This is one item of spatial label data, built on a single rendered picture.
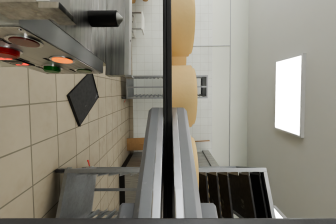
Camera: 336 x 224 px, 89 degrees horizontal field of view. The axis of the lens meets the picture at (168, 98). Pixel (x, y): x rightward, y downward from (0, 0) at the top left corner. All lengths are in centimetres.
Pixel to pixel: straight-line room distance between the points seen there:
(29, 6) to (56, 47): 11
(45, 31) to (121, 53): 22
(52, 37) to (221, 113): 440
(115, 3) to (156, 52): 394
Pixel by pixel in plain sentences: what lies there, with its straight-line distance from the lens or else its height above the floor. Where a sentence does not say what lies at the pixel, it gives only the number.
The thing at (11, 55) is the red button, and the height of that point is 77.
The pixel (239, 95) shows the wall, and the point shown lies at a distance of 469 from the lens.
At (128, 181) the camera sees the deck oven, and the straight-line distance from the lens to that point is 385.
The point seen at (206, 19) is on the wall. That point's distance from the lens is 477.
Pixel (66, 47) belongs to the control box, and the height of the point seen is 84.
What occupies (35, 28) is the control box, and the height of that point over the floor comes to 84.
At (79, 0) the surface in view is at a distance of 39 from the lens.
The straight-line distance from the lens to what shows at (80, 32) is 37.
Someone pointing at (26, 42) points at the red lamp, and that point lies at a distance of 30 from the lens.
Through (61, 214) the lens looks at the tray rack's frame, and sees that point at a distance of 184.
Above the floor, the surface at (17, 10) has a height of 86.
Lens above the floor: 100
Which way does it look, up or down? level
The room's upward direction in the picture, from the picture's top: 90 degrees clockwise
